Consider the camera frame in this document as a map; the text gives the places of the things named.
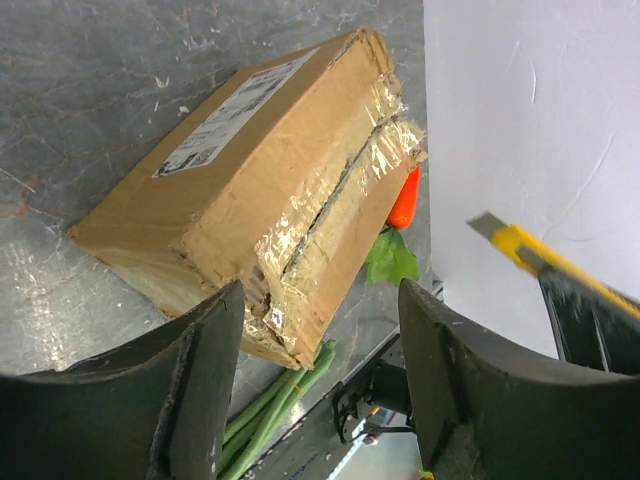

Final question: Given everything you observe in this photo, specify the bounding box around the yellow utility knife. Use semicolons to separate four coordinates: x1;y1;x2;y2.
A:
467;212;639;320

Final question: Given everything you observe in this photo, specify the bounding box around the brown cardboard express box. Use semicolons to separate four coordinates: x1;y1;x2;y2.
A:
70;29;427;369

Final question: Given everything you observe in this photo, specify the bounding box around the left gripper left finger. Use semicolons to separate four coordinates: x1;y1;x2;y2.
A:
1;282;244;479

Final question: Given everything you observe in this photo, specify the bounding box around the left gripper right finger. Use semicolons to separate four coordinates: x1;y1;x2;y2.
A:
398;280;639;479

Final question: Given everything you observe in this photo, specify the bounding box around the green lettuce leaf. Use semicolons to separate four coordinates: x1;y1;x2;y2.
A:
365;228;420;287

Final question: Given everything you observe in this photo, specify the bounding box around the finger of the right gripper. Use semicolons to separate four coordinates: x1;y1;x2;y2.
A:
538;268;639;374

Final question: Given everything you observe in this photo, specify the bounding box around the green long beans bunch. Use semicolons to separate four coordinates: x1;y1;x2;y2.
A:
217;340;336;479

